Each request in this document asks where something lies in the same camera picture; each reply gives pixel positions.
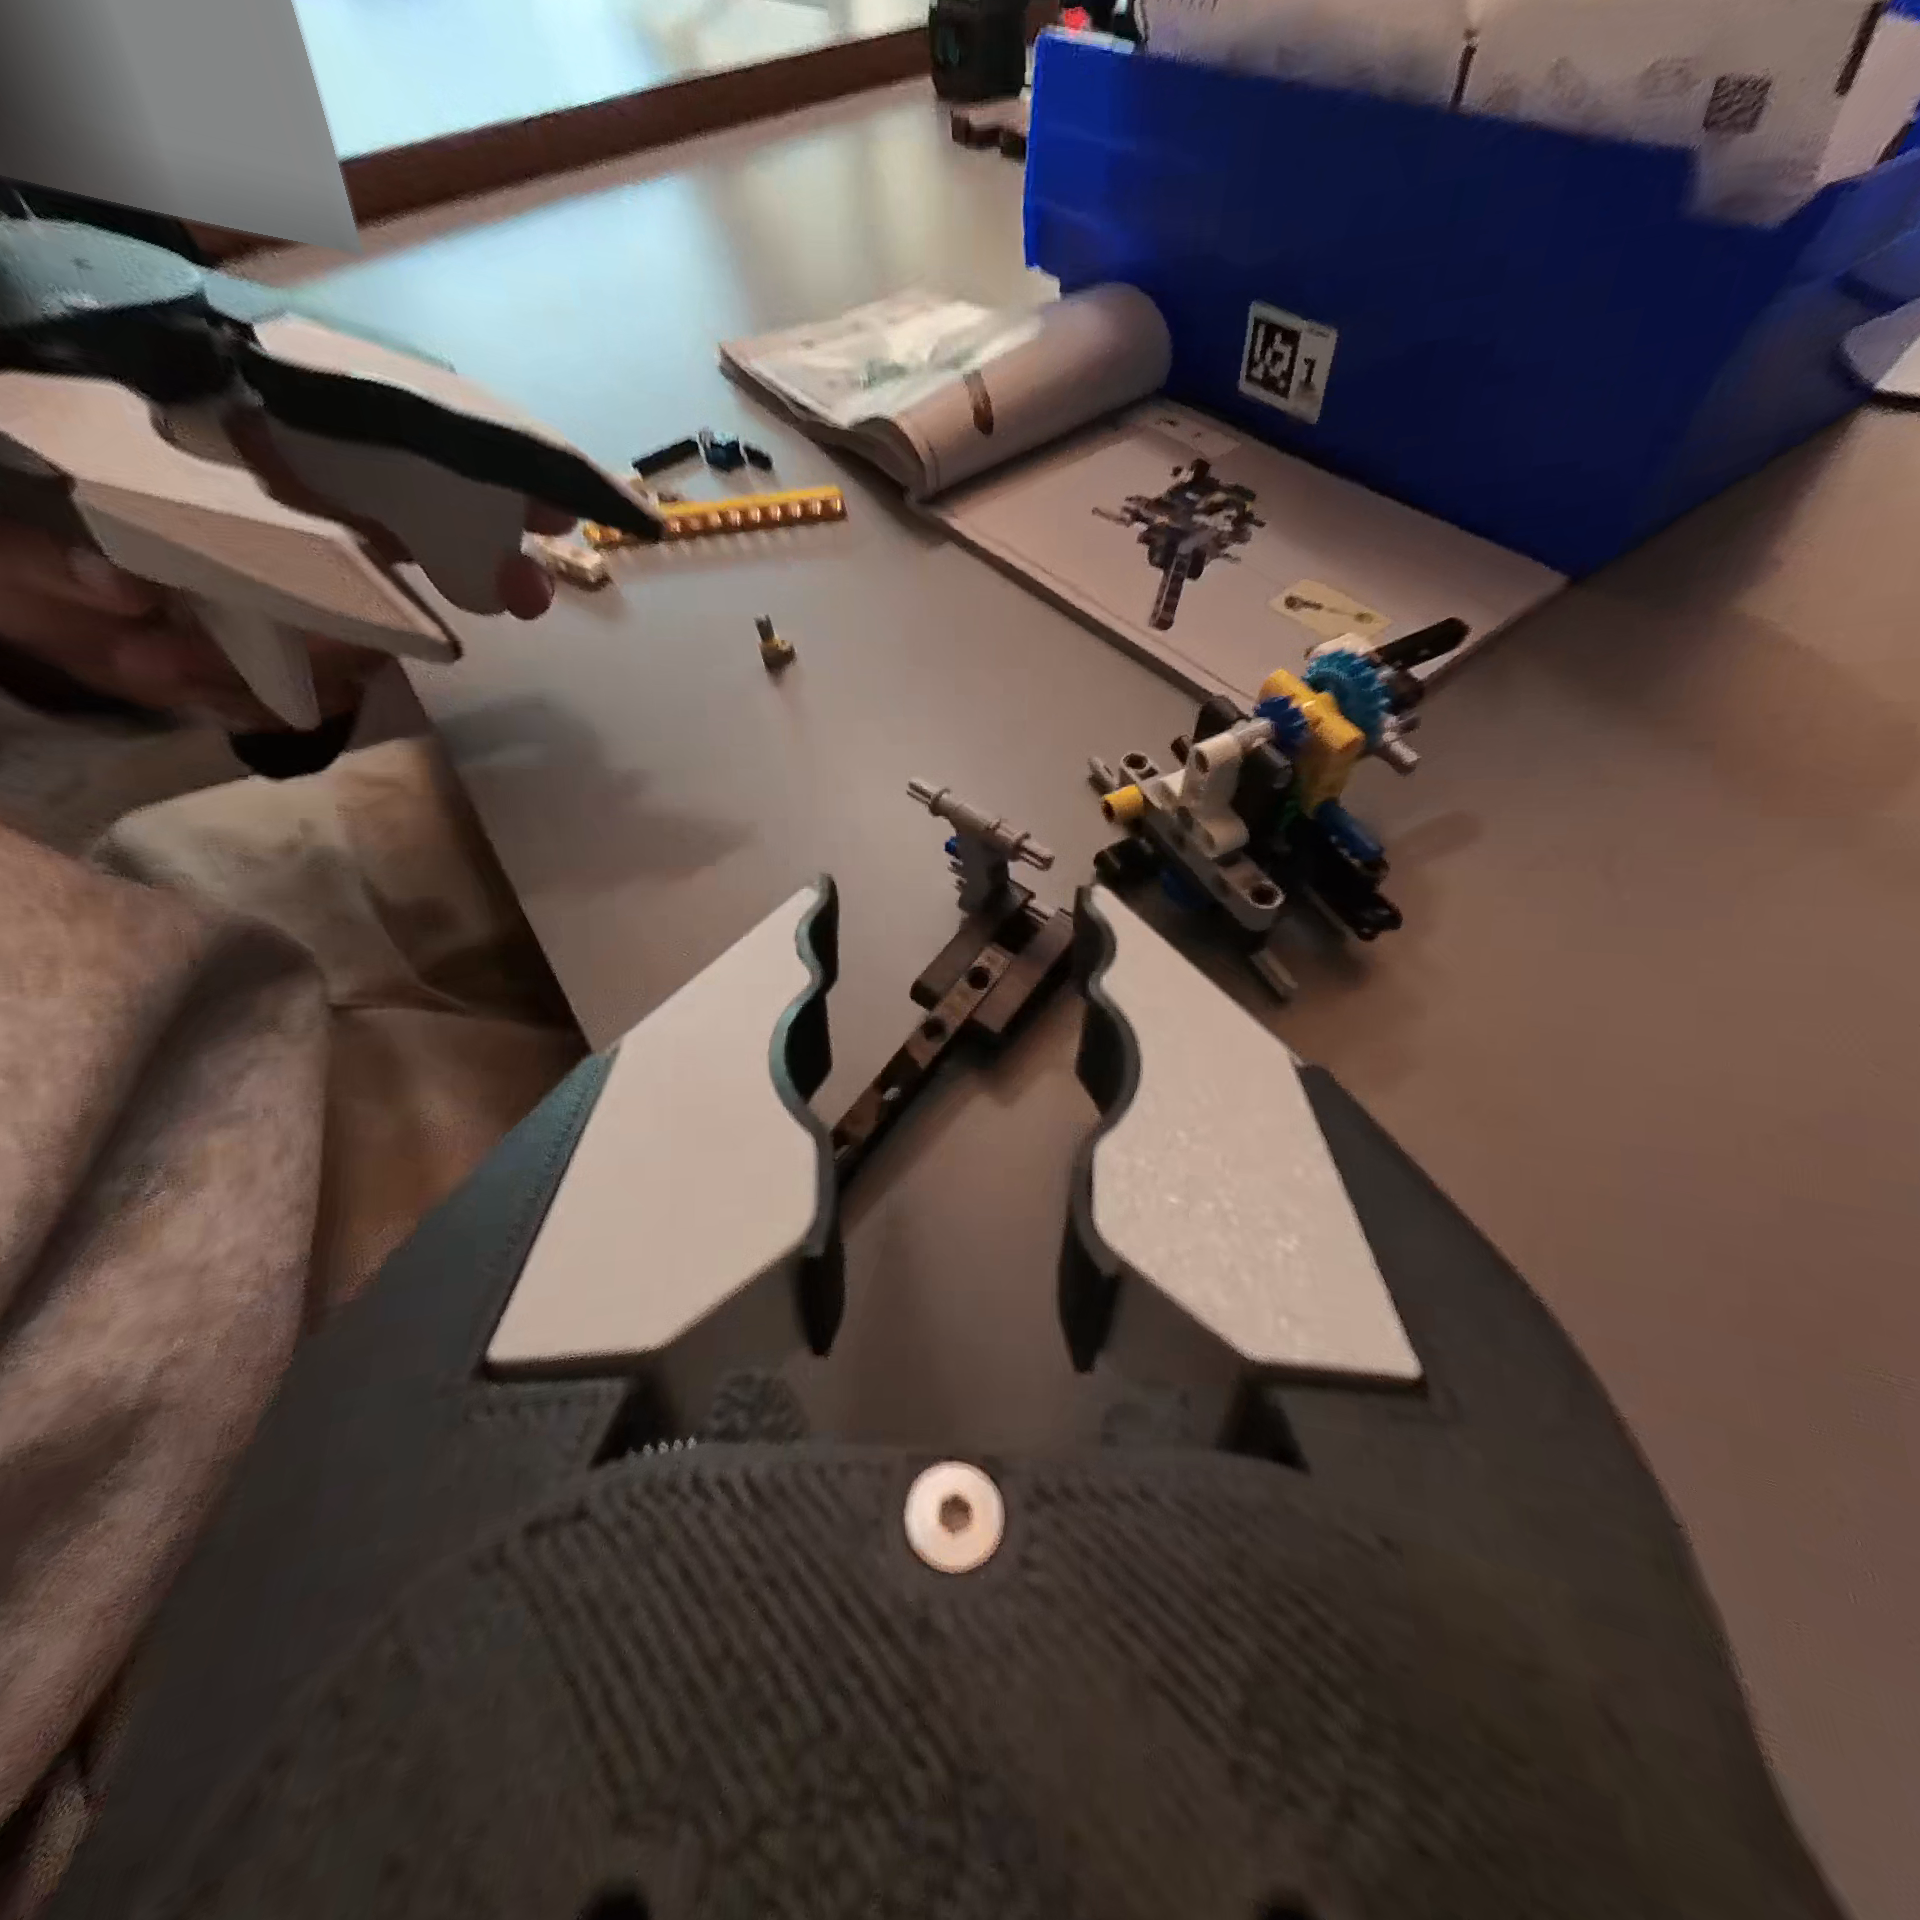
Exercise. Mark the small white lego piece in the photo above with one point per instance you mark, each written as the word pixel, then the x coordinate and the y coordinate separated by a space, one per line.
pixel 579 564

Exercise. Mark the small black blue lego assembly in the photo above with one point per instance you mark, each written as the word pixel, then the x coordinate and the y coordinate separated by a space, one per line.
pixel 734 451

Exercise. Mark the white cardboard box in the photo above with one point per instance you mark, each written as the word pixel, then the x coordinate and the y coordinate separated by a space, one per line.
pixel 1575 75

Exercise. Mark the white flat stand base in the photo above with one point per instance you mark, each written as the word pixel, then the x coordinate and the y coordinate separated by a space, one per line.
pixel 1891 352

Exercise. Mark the open lego instruction booklet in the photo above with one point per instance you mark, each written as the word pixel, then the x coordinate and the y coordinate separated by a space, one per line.
pixel 1080 494

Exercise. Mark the small yellow lego bush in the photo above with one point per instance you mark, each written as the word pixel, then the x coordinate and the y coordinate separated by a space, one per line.
pixel 775 645

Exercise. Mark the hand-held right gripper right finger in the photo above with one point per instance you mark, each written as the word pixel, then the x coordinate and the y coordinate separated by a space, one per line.
pixel 1245 1201

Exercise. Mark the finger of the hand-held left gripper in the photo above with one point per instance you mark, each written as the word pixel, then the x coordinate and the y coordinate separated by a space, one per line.
pixel 451 510
pixel 224 523

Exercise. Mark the multicoloured lego gear model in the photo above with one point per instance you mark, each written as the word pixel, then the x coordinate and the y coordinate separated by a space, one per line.
pixel 1245 810

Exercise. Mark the person's beige trousers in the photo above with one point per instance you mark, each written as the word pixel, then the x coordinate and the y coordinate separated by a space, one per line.
pixel 331 869

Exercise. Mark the black lego beam grey axle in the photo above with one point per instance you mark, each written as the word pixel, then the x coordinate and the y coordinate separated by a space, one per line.
pixel 974 982

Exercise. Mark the person's grey sweatshirt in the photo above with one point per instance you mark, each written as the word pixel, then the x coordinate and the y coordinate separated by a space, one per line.
pixel 135 1201

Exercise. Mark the yellow lego beam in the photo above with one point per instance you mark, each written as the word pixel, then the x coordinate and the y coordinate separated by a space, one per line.
pixel 734 515

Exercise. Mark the person's left hand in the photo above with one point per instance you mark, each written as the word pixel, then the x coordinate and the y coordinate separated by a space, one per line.
pixel 90 629

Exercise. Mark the short black lego beam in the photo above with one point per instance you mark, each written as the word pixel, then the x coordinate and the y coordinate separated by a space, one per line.
pixel 666 458

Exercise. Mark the large blue storage bin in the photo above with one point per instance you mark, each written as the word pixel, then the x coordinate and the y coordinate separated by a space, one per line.
pixel 1470 300

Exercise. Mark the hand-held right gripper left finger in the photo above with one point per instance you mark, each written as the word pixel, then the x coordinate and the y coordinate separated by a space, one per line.
pixel 676 1184

